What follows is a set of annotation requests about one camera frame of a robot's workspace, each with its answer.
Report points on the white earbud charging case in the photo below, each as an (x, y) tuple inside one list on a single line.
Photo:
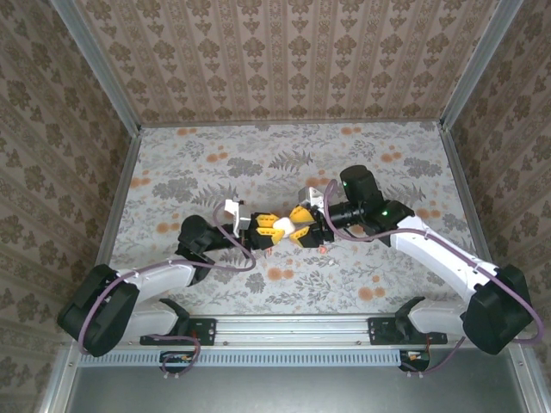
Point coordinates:
[(284, 226)]

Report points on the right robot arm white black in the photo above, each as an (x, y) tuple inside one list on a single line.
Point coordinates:
[(435, 254)]

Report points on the grey metal panel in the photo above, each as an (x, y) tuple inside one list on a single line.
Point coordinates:
[(292, 391)]

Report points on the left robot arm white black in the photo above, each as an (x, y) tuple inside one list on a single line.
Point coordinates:
[(159, 275)]

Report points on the aluminium table rear bar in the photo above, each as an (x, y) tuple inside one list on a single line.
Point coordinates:
[(292, 122)]

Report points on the aluminium frame post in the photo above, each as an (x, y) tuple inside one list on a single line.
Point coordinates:
[(99, 73), (478, 64)]

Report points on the aluminium table side rail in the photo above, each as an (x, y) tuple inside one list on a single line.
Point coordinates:
[(122, 193), (465, 193)]

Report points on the aluminium frame beam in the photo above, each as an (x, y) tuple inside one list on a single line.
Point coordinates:
[(292, 331)]

